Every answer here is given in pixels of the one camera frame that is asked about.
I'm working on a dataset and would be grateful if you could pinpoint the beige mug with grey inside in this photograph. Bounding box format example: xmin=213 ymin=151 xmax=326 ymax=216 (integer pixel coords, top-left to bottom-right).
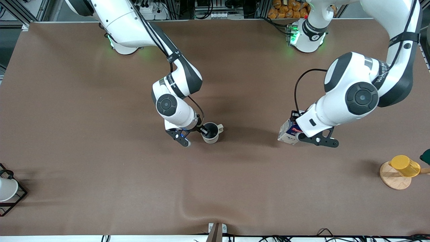
xmin=201 ymin=122 xmax=224 ymax=145

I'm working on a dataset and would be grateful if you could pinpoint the blue and white milk carton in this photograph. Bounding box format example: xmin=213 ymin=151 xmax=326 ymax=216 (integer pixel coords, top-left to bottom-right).
xmin=277 ymin=118 xmax=305 ymax=145

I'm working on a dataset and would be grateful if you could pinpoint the yellow cup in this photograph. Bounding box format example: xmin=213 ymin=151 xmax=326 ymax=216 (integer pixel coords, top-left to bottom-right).
xmin=389 ymin=155 xmax=421 ymax=178

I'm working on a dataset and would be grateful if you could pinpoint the white cup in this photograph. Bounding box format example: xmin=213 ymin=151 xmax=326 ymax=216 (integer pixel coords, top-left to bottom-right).
xmin=0 ymin=177 xmax=19 ymax=202

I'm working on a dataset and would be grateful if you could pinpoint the brown table mat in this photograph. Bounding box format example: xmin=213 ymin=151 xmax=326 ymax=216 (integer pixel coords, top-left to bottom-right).
xmin=0 ymin=18 xmax=430 ymax=236

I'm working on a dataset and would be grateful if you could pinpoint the round wooden mug stand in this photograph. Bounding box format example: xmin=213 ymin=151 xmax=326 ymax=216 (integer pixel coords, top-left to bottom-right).
xmin=380 ymin=161 xmax=430 ymax=190

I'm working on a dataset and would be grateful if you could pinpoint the bag of orange buns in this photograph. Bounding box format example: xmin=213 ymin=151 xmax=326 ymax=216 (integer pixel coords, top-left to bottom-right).
xmin=267 ymin=0 xmax=337 ymax=19

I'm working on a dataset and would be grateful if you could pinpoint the white terminal block strip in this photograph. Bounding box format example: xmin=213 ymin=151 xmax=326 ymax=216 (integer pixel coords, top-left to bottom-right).
xmin=194 ymin=11 xmax=244 ymax=19

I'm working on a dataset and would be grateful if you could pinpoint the white power strip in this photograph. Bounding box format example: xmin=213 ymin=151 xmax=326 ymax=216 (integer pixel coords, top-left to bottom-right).
xmin=138 ymin=0 xmax=169 ymax=21

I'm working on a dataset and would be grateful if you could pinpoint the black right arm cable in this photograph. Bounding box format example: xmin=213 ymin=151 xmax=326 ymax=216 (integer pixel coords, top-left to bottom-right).
xmin=129 ymin=0 xmax=205 ymax=122

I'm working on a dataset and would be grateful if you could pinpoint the black wire rack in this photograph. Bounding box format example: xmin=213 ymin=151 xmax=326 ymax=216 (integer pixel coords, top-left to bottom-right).
xmin=0 ymin=163 xmax=28 ymax=217

